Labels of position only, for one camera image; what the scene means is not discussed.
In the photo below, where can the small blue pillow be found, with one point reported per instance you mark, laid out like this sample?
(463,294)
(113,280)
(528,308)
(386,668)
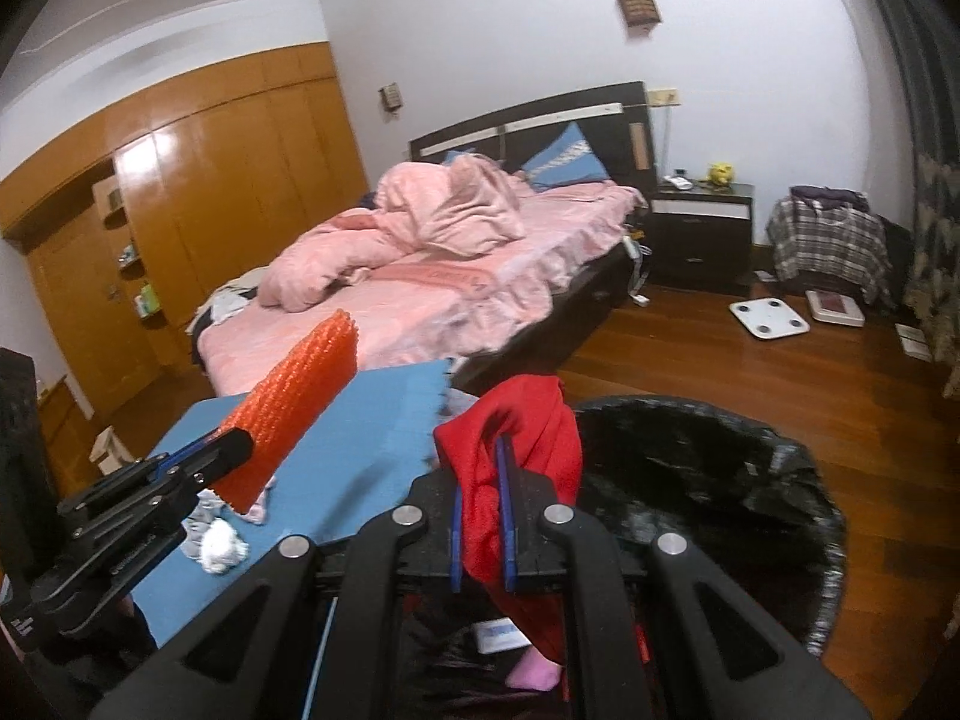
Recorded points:
(457,156)

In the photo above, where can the dark nightstand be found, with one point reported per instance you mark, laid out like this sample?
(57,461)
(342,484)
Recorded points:
(697,247)

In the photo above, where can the dark wooden bed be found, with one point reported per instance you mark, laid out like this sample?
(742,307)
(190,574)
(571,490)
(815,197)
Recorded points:
(360,322)

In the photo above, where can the white handset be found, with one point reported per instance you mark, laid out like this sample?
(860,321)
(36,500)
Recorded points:
(679,181)

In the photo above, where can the black trash bin with bag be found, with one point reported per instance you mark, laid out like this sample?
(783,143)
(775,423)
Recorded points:
(712,480)

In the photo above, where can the white scale with red top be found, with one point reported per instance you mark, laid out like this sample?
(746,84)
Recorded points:
(834,307)

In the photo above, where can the orange foam mesh sleeve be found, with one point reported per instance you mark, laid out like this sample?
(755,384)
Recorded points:
(292,405)

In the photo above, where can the red plastic bag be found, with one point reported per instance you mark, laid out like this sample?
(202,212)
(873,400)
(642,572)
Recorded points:
(641,645)

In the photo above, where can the white bathroom scale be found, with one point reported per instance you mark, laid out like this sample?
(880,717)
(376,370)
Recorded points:
(769,319)

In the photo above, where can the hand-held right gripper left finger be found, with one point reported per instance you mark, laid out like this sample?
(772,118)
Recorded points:
(442,540)

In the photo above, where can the wooden wardrobe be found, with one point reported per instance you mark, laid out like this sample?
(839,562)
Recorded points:
(225,187)

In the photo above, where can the white and blue box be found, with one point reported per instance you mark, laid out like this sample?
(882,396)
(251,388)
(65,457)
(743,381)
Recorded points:
(501,636)

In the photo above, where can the yellow plush toy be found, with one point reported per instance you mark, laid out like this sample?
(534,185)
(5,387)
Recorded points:
(720,174)

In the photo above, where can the red cloth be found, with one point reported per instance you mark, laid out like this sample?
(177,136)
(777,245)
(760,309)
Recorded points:
(525,420)

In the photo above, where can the dark green patterned curtain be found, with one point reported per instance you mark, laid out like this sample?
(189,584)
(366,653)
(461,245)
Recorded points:
(930,240)

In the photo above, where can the booklet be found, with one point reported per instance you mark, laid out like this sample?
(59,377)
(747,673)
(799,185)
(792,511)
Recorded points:
(913,341)

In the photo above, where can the blue table cloth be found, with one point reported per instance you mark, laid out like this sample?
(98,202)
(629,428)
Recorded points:
(360,450)

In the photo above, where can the beige clothes pile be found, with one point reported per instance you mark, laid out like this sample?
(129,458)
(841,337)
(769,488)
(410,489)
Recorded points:
(225,304)

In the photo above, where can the plaid cloth over chair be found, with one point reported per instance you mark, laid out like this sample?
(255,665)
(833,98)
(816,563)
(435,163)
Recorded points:
(825,240)

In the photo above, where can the large blue pillow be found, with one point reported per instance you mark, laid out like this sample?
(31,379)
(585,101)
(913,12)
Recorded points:
(562,157)

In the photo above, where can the pink quilt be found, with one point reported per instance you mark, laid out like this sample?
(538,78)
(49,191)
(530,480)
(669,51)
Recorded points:
(420,217)

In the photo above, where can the small wooden wall lamp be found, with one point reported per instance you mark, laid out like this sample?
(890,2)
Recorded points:
(389,96)

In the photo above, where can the large wooden wall lamp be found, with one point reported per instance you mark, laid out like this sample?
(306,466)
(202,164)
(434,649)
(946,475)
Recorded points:
(637,6)

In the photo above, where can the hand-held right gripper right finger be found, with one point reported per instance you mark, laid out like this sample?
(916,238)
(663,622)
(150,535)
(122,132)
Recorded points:
(510,540)

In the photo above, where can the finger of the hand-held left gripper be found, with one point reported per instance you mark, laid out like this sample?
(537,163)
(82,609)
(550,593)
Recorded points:
(150,502)
(150,469)

